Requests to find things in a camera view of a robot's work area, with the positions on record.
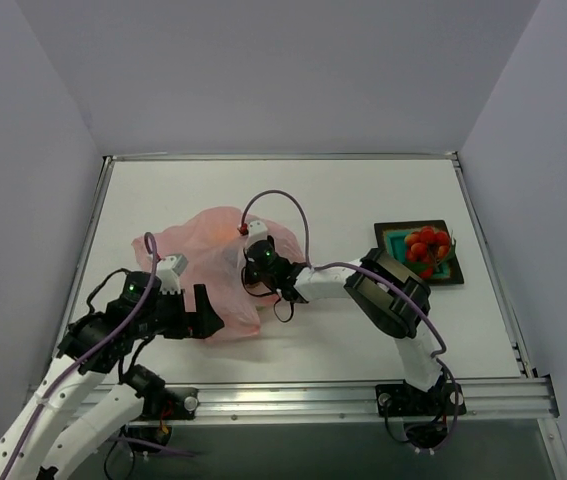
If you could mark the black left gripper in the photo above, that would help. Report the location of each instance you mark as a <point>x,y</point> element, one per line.
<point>189,316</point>

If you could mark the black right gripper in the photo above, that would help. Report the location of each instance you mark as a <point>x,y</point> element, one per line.
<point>255,273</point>

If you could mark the pink plastic bag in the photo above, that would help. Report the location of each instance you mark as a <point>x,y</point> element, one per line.
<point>219,268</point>

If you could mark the red fake berry cluster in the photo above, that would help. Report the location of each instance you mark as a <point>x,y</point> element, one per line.
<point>431,253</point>

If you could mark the orange fake fruit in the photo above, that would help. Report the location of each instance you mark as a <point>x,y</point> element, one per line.
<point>223,234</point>

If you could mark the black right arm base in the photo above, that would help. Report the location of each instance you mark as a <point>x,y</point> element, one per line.
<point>396,400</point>

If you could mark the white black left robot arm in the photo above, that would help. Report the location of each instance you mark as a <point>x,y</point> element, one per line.
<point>44,441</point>

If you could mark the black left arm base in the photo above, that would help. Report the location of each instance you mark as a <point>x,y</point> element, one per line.
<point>179,403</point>

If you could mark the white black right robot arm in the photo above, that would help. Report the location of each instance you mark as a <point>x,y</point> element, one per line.
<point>392,297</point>

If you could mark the black square plate teal centre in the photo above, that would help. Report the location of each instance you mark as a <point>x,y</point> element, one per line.
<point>390,237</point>

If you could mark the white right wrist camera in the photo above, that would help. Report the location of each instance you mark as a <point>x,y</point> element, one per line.
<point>253,232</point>

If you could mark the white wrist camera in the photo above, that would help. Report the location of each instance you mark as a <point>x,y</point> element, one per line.
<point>169,270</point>
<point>253,232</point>

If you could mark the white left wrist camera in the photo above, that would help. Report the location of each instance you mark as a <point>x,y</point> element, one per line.
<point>169,270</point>

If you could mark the aluminium front rail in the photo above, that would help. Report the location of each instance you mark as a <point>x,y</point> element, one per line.
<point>356,401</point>

